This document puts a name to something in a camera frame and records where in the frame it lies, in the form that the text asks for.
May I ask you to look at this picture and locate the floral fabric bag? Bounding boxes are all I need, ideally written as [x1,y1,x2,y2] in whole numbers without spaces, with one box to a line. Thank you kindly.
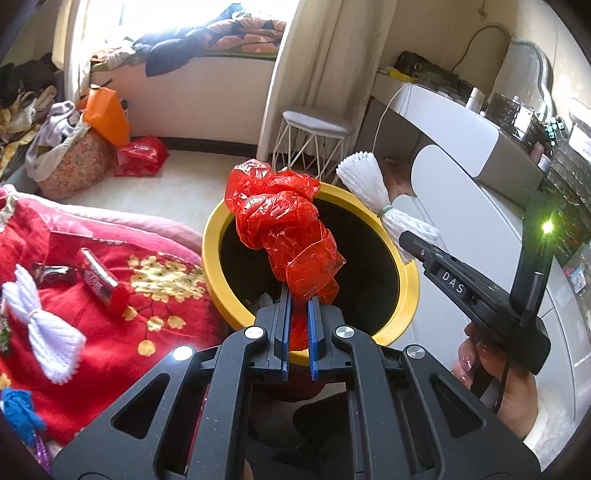
[34,124,114,200]

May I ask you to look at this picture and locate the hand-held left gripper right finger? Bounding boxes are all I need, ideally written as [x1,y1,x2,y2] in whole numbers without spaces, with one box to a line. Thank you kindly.
[307,295,542,480]

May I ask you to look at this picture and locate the red floral blanket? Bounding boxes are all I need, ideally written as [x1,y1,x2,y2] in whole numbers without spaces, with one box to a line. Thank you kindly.
[0,185,232,462]

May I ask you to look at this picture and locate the rack of cosmetics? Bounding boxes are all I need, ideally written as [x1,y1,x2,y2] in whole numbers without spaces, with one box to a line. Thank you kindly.
[526,99,591,296]

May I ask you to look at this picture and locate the white wire stool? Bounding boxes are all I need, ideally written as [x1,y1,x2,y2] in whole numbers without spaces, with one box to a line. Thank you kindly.
[272,110,355,185]

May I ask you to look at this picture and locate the person's right hand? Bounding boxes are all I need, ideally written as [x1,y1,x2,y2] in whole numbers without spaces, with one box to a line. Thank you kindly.
[451,322,541,440]

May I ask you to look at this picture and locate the clear cosmetics organizer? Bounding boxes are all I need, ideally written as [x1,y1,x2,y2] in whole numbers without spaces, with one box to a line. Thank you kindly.
[485,92,543,139]

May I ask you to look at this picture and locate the white foam fruit net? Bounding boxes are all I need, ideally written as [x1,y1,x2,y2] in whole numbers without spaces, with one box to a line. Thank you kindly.
[2,264,87,385]
[336,151,441,266]

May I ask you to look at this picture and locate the pale grey garment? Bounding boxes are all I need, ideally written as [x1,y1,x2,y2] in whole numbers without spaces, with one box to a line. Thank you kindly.
[25,100,81,181]

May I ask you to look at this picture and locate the white scalloped drawer cabinet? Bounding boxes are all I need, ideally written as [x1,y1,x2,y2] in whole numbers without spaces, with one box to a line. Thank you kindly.
[388,145,591,462]

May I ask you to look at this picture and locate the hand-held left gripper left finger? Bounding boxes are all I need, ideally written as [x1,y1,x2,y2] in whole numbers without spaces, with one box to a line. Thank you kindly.
[50,291,293,480]

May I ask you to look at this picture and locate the red snack wrapper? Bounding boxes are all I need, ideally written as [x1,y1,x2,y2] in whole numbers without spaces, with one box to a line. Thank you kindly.
[76,248,131,315]

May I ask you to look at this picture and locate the scalloped vanity mirror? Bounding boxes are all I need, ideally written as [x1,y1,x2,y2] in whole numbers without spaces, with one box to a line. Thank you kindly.
[501,39,555,123]

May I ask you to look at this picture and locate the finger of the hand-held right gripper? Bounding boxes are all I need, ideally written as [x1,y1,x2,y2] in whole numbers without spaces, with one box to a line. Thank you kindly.
[398,230,451,278]

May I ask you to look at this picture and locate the narrow cream curtain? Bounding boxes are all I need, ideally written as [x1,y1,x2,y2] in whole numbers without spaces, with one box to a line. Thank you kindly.
[62,0,121,104]

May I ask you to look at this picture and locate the dark olive bag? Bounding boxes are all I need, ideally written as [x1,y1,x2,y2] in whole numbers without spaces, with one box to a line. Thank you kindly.
[392,51,462,86]

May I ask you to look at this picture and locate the yellow rimmed round bin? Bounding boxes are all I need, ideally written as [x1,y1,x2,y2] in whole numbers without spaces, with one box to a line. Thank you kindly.
[202,181,421,402]

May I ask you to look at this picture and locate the pile of clothes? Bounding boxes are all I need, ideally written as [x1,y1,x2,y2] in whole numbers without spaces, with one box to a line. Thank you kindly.
[0,53,61,181]

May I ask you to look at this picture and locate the orange paper bag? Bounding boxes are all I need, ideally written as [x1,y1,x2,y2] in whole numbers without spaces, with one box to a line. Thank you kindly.
[76,85,131,147]

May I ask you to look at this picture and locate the blue crocheted yarn piece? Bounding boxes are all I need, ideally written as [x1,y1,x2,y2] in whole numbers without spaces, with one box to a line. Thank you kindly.
[0,388,47,446]

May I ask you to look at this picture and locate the purple foil wrapper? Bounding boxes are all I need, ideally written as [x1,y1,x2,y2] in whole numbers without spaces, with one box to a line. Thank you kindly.
[31,434,52,472]

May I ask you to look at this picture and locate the orange patterned blanket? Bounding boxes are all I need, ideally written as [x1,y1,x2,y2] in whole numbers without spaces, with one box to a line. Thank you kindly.
[203,4,289,54]

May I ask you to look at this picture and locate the dark snack wrapper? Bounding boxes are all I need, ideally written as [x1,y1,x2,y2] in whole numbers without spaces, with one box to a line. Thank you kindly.
[32,264,79,289]

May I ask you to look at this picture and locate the person's right forearm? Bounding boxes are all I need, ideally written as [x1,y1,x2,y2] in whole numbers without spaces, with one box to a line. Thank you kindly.
[524,408,548,446]

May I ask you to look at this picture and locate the white vanity desk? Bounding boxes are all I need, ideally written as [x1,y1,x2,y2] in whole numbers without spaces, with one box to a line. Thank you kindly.
[372,74,548,192]

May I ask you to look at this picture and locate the red plastic bag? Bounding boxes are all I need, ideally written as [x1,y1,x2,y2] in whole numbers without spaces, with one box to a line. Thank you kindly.
[225,158,348,352]

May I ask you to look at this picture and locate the pale crumpled garment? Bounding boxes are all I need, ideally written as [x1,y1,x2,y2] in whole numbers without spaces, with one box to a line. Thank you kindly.
[90,44,139,72]

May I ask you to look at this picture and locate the wide cream curtain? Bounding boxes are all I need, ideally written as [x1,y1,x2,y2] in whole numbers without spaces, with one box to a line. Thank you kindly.
[256,0,398,160]

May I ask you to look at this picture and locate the dark blue jacket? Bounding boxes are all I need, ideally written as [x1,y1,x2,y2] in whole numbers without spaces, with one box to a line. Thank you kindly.
[131,25,218,77]

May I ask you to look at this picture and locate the red printed shopping bag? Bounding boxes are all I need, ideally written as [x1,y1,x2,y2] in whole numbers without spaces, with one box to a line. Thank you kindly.
[115,135,170,178]

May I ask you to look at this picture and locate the grey cable loop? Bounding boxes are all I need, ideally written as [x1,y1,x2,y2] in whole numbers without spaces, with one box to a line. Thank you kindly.
[450,23,513,75]

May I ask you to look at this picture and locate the white cable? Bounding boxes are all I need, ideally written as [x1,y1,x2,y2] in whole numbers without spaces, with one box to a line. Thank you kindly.
[373,85,407,160]

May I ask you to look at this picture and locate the white window seat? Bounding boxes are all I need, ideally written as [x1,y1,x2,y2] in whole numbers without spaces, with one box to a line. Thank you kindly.
[90,48,282,151]

